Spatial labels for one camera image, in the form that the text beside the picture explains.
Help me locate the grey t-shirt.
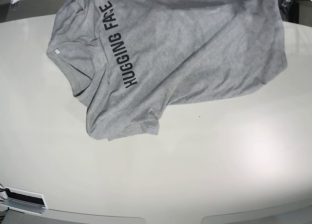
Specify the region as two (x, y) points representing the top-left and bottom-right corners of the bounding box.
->
(46, 0), (287, 140)

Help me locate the grey cable tray box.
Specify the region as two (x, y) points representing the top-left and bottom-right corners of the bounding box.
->
(0, 184), (48, 215)

